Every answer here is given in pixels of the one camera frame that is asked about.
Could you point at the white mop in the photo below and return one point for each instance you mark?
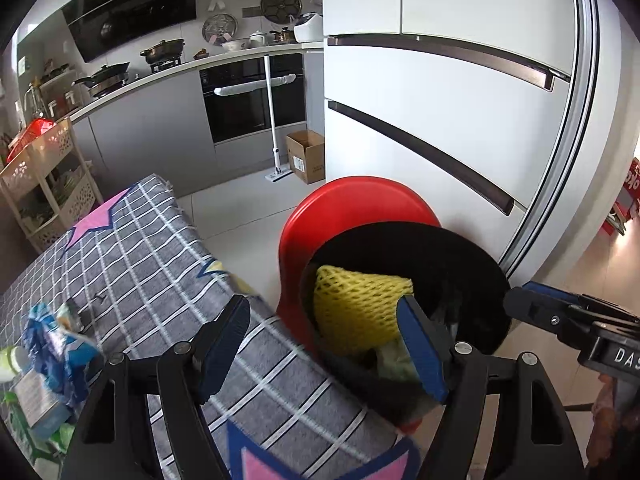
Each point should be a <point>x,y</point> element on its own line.
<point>272,115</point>

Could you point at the beige storage cart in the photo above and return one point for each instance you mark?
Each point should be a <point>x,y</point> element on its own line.
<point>45,150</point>

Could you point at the black wok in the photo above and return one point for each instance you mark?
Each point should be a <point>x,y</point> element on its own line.
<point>107,74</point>

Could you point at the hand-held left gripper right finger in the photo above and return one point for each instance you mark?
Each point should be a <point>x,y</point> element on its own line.
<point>425,350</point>

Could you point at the grey lower cabinets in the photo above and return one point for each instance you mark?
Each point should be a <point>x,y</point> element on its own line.
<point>150,130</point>

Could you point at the white refrigerator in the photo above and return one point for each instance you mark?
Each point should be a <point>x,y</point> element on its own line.
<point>450,110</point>

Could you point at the white rice cooker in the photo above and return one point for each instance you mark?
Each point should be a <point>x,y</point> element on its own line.
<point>307,27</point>

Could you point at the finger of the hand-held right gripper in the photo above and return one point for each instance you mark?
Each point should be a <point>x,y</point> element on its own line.
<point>555,292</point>
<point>540,315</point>

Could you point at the brown cooking pot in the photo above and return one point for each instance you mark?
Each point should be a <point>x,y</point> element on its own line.
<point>162,50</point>

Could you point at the white wall hook ornament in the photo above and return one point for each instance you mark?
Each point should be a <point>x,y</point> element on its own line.
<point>215,1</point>

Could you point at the black built-in oven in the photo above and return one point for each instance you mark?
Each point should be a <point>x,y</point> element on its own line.
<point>235,117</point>

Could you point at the white carton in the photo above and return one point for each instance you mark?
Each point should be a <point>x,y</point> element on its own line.
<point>37,397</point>

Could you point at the black trash bin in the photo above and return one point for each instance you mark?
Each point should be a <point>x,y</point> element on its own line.
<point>450,265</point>

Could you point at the round metal steamer rack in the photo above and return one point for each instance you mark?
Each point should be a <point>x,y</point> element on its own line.
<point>219,27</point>

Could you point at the grey checked star tablecloth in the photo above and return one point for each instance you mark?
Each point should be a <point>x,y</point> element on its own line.
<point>150,270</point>

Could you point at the brown cardboard box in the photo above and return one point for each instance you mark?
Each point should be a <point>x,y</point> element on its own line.
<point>307,157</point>

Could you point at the black range hood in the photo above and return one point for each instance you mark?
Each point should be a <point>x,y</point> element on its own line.
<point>130,15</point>

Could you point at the red plastic basket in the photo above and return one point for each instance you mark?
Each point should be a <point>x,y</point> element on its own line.
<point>30,132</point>

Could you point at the white enamel pot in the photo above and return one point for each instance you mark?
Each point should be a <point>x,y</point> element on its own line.
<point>259,39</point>

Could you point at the red plastic chair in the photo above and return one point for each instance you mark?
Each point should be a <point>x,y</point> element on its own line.
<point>350,205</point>

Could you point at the gas stove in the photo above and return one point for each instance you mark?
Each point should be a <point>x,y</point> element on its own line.
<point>160,65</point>

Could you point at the person's right hand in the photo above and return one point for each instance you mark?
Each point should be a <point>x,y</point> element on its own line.
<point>605,420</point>

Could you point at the white spice rack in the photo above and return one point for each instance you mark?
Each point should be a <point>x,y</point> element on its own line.
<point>55,92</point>

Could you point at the gold kettle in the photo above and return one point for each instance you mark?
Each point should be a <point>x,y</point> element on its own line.
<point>282,36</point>

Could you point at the red printed box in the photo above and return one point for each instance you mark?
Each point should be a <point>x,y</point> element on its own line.
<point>625,195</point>

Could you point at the yellow foam net sleeve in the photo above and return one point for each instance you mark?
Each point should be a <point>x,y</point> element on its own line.
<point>355,305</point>

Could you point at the white bowl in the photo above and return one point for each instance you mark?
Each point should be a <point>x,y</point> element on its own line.
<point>233,45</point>

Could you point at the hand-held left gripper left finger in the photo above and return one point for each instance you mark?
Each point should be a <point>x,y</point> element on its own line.
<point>220,355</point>

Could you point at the blue plastic bag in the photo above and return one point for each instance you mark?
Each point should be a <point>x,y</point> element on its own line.
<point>60,350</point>

